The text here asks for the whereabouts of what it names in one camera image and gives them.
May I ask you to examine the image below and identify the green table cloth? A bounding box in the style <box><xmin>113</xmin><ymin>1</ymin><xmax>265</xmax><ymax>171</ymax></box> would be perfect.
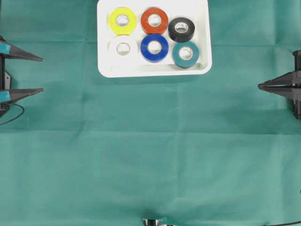
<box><xmin>0</xmin><ymin>0</ymin><xmax>301</xmax><ymax>226</ymax></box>

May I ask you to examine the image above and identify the red tape roll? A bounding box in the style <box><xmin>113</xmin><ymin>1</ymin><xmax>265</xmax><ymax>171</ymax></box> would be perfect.
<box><xmin>141</xmin><ymin>7</ymin><xmax>168</xmax><ymax>34</ymax></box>

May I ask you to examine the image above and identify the black tape roll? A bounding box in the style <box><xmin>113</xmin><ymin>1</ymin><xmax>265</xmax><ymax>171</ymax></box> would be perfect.
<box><xmin>168</xmin><ymin>17</ymin><xmax>195</xmax><ymax>43</ymax></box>

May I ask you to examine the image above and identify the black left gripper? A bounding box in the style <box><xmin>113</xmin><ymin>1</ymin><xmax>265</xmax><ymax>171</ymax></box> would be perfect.
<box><xmin>0</xmin><ymin>36</ymin><xmax>44</xmax><ymax>117</ymax></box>

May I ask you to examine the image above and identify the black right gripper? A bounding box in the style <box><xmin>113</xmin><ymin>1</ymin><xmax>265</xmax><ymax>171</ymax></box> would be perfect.
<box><xmin>258</xmin><ymin>50</ymin><xmax>301</xmax><ymax>119</ymax></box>

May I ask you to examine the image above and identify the teal tape roll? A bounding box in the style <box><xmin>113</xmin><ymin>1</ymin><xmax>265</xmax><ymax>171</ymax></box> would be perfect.
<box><xmin>172</xmin><ymin>41</ymin><xmax>200</xmax><ymax>69</ymax></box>

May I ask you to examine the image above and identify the metal clamp at table edge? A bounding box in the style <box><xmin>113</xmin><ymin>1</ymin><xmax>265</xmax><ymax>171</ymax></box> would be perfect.
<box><xmin>142</xmin><ymin>218</ymin><xmax>163</xmax><ymax>226</ymax></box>

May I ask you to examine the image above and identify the white plastic case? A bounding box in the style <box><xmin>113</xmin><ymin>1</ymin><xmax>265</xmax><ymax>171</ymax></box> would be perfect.
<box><xmin>96</xmin><ymin>0</ymin><xmax>212</xmax><ymax>78</ymax></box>

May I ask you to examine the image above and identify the white tape roll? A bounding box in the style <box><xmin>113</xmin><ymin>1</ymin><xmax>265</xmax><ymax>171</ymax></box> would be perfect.
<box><xmin>109</xmin><ymin>35</ymin><xmax>138</xmax><ymax>59</ymax></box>

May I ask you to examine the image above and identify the yellow tape roll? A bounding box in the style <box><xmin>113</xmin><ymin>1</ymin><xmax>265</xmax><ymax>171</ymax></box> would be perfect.
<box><xmin>109</xmin><ymin>7</ymin><xmax>137</xmax><ymax>36</ymax></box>

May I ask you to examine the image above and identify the blue tape roll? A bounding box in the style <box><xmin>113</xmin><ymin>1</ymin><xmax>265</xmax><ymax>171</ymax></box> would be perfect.
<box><xmin>140</xmin><ymin>34</ymin><xmax>169</xmax><ymax>63</ymax></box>

